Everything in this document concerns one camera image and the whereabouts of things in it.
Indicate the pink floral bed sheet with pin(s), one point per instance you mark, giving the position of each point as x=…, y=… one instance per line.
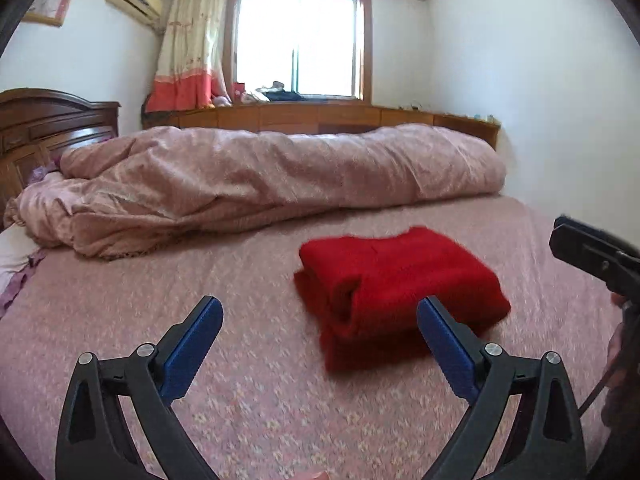
x=250, y=410

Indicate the wooden window cabinet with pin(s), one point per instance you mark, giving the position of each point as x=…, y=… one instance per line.
x=300, y=117

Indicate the red knitted sweater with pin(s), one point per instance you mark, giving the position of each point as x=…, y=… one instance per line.
x=400, y=270

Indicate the pink box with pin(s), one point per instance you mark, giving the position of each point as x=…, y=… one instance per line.
x=238, y=92

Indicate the clutter on window sill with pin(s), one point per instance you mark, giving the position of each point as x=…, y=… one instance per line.
x=280, y=94

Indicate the purple cloth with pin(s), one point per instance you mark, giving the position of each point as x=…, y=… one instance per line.
x=45, y=174

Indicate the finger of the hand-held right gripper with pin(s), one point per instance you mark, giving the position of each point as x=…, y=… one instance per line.
x=575, y=252
x=595, y=235

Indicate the white pillow purple trim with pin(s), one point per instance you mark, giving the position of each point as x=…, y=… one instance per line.
x=12, y=255

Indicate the person's right hand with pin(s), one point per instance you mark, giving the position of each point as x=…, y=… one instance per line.
x=616, y=340

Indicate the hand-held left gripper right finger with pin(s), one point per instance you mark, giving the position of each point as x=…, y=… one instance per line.
x=447, y=350

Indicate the cream and red curtain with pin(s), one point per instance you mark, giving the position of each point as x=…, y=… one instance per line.
x=185, y=60

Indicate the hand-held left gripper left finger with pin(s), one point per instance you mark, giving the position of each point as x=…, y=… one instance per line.
x=192, y=350

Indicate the carved wooden headboard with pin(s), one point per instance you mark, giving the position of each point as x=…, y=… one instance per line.
x=50, y=130

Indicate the pink floral duvet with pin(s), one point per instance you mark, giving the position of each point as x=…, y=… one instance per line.
x=275, y=175

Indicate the wooden framed window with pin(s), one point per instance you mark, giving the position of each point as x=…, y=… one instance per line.
x=300, y=40

